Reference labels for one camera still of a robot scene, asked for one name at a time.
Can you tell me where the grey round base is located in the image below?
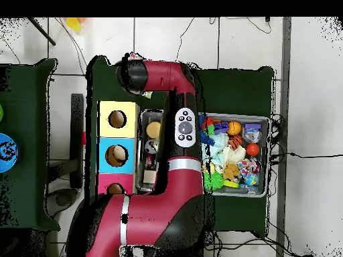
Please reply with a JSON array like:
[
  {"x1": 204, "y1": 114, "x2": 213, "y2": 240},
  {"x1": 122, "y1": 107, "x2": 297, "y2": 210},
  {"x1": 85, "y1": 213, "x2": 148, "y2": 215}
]
[{"x1": 45, "y1": 187, "x2": 79, "y2": 218}]

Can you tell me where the black upright panel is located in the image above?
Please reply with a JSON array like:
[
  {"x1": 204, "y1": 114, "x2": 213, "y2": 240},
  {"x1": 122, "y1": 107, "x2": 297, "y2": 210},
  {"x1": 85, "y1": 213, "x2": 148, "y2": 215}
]
[{"x1": 70, "y1": 93, "x2": 84, "y2": 189}]

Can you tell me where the dark green side tablecloth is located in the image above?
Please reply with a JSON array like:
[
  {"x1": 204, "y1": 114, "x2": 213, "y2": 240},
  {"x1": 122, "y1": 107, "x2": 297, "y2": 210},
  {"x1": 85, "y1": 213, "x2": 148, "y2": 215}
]
[{"x1": 0, "y1": 58, "x2": 61, "y2": 232}]

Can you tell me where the blue bowl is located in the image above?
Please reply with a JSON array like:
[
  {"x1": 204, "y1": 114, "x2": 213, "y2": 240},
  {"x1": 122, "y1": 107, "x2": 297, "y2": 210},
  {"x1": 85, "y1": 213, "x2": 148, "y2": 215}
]
[{"x1": 0, "y1": 133, "x2": 19, "y2": 174}]

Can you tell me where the small basketball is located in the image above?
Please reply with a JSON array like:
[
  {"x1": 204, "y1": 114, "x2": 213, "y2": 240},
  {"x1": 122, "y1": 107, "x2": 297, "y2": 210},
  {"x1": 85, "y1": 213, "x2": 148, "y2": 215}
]
[{"x1": 227, "y1": 120, "x2": 243, "y2": 136}]

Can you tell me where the orange ball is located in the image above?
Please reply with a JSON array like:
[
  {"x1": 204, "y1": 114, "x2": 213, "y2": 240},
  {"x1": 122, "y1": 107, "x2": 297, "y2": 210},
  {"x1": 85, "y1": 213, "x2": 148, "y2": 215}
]
[{"x1": 245, "y1": 143, "x2": 261, "y2": 157}]

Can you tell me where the light blue knitted cloth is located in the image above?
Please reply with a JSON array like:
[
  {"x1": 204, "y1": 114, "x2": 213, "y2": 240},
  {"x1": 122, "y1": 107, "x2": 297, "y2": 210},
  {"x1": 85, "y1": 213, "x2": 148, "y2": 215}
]
[{"x1": 203, "y1": 133, "x2": 228, "y2": 166}]

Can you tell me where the brown teddy bear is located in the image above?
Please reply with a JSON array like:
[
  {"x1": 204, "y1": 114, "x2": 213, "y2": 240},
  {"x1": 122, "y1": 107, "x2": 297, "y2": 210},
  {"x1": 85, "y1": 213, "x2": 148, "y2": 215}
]
[{"x1": 222, "y1": 163, "x2": 241, "y2": 181}]

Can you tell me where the wooden box with three holes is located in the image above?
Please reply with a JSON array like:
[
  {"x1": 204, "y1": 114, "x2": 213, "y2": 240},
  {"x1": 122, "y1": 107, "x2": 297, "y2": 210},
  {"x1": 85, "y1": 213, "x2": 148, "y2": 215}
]
[{"x1": 94, "y1": 100, "x2": 141, "y2": 196}]

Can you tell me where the orange round sponge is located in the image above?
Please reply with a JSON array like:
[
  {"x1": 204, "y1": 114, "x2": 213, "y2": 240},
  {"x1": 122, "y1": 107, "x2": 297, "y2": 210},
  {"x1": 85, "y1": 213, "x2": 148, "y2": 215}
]
[{"x1": 145, "y1": 121, "x2": 161, "y2": 139}]

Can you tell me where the black rod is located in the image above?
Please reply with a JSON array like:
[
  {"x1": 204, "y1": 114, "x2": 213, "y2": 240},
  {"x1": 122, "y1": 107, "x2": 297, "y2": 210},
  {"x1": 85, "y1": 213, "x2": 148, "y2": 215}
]
[{"x1": 27, "y1": 17, "x2": 57, "y2": 46}]

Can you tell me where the green spiky ball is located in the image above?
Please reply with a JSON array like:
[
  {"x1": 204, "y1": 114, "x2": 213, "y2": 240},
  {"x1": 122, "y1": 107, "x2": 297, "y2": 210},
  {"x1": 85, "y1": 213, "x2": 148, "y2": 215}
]
[{"x1": 203, "y1": 171, "x2": 225, "y2": 191}]

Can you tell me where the yellow object on floor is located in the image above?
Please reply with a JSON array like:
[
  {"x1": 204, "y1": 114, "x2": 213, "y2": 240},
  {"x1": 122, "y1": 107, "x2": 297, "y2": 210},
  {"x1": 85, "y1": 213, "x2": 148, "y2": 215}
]
[{"x1": 65, "y1": 17, "x2": 82, "y2": 33}]

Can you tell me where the tiger plush toy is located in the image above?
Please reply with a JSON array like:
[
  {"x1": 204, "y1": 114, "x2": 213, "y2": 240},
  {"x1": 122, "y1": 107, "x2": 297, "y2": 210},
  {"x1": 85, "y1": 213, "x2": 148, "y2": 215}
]
[{"x1": 228, "y1": 135, "x2": 244, "y2": 150}]

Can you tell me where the shallow mesh bin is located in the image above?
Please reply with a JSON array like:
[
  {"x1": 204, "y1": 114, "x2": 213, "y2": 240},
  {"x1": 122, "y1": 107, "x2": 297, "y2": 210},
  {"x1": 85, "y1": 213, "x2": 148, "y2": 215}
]
[{"x1": 135, "y1": 108, "x2": 271, "y2": 198}]

